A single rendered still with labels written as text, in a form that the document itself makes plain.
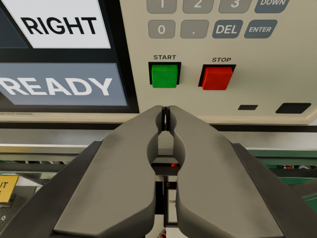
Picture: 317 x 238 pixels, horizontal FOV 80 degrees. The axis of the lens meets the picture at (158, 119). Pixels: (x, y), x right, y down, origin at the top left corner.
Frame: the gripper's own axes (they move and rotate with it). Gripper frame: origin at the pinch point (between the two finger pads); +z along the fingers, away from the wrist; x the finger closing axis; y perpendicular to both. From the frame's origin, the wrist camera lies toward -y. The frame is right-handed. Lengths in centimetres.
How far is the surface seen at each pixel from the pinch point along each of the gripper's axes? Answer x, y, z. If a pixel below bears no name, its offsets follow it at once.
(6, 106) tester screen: -14.9, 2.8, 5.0
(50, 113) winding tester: -11.3, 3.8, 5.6
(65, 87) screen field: -8.1, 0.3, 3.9
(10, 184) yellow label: -17.2, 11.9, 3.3
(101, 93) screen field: -5.3, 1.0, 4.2
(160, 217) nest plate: -0.6, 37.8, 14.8
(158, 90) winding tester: -0.6, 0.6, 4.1
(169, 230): 1.2, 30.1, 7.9
